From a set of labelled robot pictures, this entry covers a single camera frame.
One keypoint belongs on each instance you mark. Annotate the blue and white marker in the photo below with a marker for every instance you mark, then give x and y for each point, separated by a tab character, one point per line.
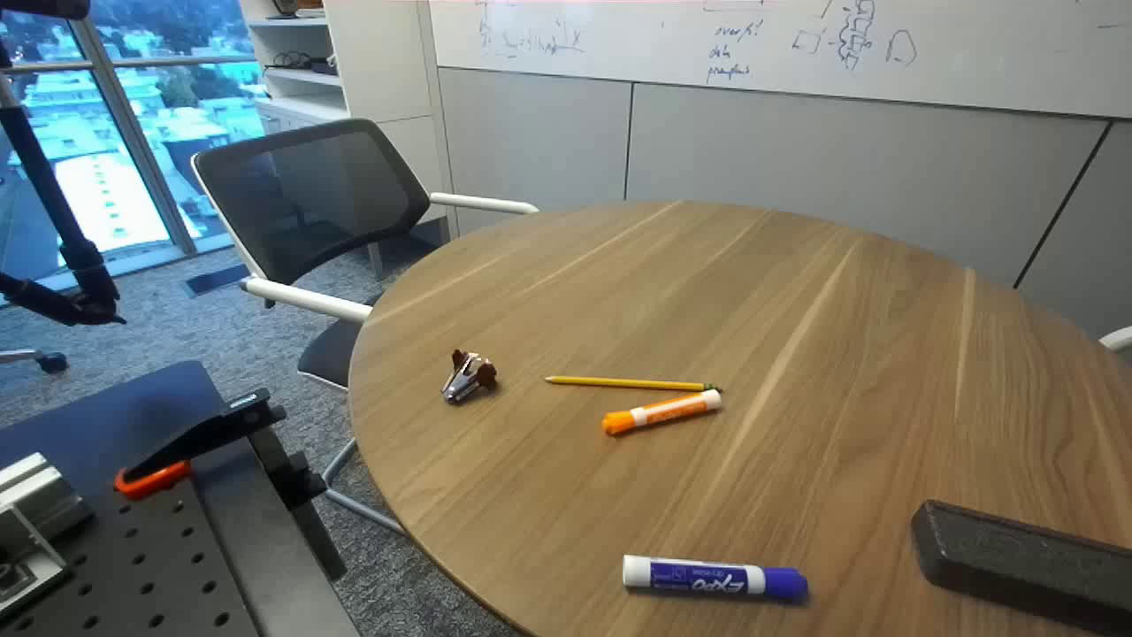
712	578

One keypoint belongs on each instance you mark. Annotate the black whiteboard eraser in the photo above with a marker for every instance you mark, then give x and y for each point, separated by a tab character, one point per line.
1021	564

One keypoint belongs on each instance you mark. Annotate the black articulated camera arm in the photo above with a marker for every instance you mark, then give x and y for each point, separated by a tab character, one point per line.
53	213

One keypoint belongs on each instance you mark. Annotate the black perforated breadboard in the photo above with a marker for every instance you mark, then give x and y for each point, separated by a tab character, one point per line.
143	552

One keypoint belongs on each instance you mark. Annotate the grey window frame post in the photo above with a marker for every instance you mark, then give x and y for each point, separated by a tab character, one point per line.
137	142

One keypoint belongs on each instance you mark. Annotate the orange and white marker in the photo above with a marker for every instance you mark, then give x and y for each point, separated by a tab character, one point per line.
658	411

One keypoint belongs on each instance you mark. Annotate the silver aluminium extrusion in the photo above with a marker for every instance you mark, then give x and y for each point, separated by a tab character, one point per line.
34	515

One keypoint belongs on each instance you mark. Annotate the whiteboard with writing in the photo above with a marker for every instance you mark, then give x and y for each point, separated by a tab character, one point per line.
780	39

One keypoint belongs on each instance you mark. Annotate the black chair caster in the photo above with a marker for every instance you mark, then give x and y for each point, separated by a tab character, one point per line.
50	363

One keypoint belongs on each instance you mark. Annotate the white shelf unit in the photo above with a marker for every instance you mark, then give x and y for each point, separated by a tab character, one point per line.
302	59

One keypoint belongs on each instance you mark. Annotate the black mesh office chair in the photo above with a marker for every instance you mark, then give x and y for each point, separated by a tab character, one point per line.
310	200

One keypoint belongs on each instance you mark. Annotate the white chair armrest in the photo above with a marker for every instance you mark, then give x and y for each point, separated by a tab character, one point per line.
1116	342

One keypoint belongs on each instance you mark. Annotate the yellow pencil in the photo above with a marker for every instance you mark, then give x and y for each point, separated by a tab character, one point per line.
624	383

